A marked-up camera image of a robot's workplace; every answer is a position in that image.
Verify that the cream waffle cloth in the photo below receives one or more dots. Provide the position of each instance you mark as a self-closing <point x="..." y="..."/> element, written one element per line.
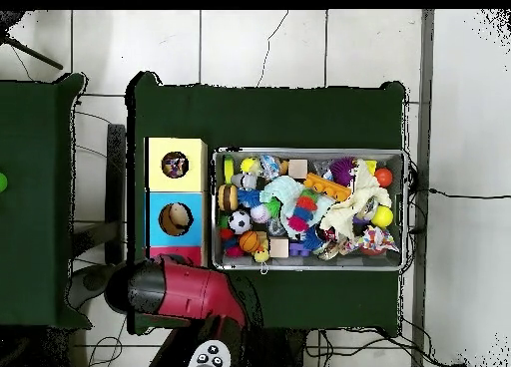
<point x="359" y="199"/>

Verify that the small orange ball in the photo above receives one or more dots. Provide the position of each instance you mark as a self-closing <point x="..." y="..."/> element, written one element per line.
<point x="384" y="177"/>

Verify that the small orange basketball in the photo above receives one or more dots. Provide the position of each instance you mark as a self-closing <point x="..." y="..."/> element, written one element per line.
<point x="249" y="241"/>

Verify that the black tripod leg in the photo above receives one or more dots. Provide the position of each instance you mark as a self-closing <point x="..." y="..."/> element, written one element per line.
<point x="36" y="54"/>

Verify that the yellow ball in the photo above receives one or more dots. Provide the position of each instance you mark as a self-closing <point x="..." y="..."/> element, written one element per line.
<point x="382" y="216"/>

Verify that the wooden box with three holes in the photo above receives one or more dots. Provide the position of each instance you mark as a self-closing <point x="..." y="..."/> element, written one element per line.
<point x="191" y="223"/>

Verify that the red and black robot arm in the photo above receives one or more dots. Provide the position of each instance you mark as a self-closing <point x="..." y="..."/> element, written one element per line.
<point x="191" y="291"/>

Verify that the toy hamburger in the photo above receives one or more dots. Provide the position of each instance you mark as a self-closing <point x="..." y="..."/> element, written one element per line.
<point x="227" y="197"/>

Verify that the orange plastic building block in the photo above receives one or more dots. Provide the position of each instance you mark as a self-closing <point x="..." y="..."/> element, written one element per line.
<point x="327" y="187"/>

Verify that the small black white soccer ball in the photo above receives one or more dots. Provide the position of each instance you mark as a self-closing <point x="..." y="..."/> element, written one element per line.
<point x="239" y="222"/>

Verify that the dark green table cloth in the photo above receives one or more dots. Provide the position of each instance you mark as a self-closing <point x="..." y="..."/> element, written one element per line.
<point x="36" y="143"/>
<point x="239" y="111"/>

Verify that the small wooden cube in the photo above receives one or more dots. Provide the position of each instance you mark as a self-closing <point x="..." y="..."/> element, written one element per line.
<point x="278" y="247"/>

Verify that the grey rounded base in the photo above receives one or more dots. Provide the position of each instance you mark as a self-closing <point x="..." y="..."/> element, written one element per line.
<point x="84" y="285"/>

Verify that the colourful dotted cloth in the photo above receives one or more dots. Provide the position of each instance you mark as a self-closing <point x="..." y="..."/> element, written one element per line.
<point x="174" y="165"/>
<point x="375" y="239"/>

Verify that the purple spiky monster toy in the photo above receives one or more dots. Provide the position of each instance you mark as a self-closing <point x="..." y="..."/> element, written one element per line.
<point x="342" y="170"/>

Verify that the small bright green object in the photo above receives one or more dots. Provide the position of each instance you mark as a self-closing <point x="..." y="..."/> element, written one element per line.
<point x="2" y="182"/>

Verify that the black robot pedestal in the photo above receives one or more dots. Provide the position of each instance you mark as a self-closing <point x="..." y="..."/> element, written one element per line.
<point x="275" y="351"/>

